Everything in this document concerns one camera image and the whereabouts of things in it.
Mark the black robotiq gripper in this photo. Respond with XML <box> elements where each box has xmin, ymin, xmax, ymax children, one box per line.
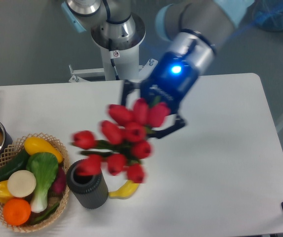
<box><xmin>120</xmin><ymin>52</ymin><xmax>199</xmax><ymax>139</ymax></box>

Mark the red tulip bouquet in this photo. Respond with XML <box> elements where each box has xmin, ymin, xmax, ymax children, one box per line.
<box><xmin>72</xmin><ymin>98</ymin><xmax>170</xmax><ymax>184</ymax></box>

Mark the dark grey ribbed vase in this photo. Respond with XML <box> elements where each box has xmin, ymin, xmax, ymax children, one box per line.
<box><xmin>66</xmin><ymin>160</ymin><xmax>109</xmax><ymax>209</ymax></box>

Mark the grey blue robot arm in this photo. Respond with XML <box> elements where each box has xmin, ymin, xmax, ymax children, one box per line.
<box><xmin>61</xmin><ymin>0</ymin><xmax>252</xmax><ymax>139</ymax></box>

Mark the yellow banana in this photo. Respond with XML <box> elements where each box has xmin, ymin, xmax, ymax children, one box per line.
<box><xmin>109</xmin><ymin>180</ymin><xmax>139</xmax><ymax>199</ymax></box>

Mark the green white bok choy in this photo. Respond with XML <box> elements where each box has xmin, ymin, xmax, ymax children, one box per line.
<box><xmin>26</xmin><ymin>152</ymin><xmax>58</xmax><ymax>213</ymax></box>

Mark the yellow lemon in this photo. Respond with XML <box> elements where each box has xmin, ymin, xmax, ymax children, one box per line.
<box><xmin>24</xmin><ymin>137</ymin><xmax>63</xmax><ymax>163</ymax></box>

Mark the dark green cucumber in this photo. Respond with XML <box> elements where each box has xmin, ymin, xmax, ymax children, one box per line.
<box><xmin>0</xmin><ymin>149</ymin><xmax>30</xmax><ymax>182</ymax></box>

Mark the woven wicker basket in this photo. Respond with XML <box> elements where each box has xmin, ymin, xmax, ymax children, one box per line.
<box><xmin>0</xmin><ymin>133</ymin><xmax>70</xmax><ymax>233</ymax></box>

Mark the green chili pepper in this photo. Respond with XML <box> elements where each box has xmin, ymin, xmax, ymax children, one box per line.
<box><xmin>29</xmin><ymin>202</ymin><xmax>60</xmax><ymax>226</ymax></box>

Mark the blue plastic bag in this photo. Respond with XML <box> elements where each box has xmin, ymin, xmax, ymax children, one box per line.
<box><xmin>252</xmin><ymin>0</ymin><xmax>283</xmax><ymax>32</ymax></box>

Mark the white round radish slice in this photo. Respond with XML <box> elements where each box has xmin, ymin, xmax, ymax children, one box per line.
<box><xmin>7</xmin><ymin>170</ymin><xmax>36</xmax><ymax>198</ymax></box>

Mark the orange fruit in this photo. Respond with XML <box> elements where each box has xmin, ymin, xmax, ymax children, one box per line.
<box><xmin>2</xmin><ymin>198</ymin><xmax>31</xmax><ymax>226</ymax></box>

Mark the yellow bell pepper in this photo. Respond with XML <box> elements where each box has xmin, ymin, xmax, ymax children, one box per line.
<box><xmin>0</xmin><ymin>180</ymin><xmax>14</xmax><ymax>204</ymax></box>

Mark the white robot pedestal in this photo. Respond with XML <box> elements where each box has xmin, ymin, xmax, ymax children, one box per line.
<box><xmin>69</xmin><ymin>13</ymin><xmax>158</xmax><ymax>82</ymax></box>

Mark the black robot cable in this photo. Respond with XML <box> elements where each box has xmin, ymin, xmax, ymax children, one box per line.
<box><xmin>108</xmin><ymin>38</ymin><xmax>120</xmax><ymax>81</ymax></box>

